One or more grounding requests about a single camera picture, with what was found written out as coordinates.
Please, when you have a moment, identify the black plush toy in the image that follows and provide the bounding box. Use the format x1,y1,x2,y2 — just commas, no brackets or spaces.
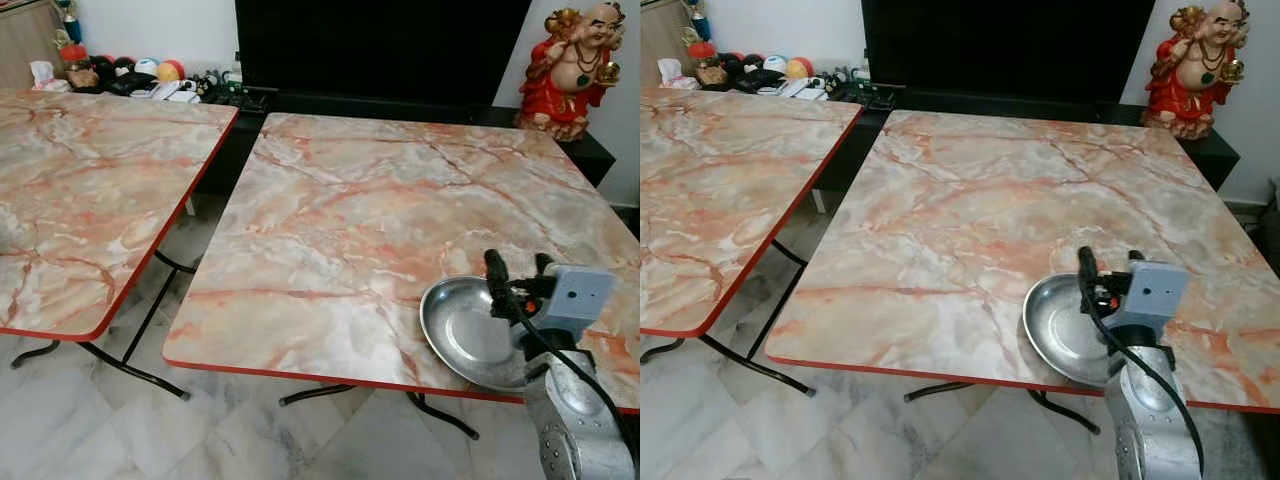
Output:
724,52,767,94
90,55,138,97

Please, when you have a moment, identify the black metal table leg frame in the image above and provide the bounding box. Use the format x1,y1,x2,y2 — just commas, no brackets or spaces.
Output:
904,379,1102,435
10,248,197,400
640,238,817,397
279,382,480,440

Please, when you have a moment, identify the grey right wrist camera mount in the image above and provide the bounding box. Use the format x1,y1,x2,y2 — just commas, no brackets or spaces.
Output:
1108,261,1191,342
538,264,617,347

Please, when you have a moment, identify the blue and gold trophy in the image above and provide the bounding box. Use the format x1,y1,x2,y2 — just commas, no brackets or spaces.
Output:
685,0,714,44
54,0,82,47

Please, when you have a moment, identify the black flat television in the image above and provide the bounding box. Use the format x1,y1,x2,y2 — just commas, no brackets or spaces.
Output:
861,0,1157,103
234,0,534,108

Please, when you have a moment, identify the silver metal plate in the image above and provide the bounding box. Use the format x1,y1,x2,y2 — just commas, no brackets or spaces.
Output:
1022,272,1118,388
419,276,538,392

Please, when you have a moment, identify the dark green desk clutter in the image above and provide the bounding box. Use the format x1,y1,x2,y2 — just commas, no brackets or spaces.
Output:
829,68,898,107
200,72,273,109

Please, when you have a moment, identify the pink and white tissue holder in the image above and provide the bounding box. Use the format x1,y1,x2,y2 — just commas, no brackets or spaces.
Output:
656,57,697,90
29,60,72,94

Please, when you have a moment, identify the red laughing Buddha statue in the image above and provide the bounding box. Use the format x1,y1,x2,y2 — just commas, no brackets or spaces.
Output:
1142,0,1252,140
514,2,627,142

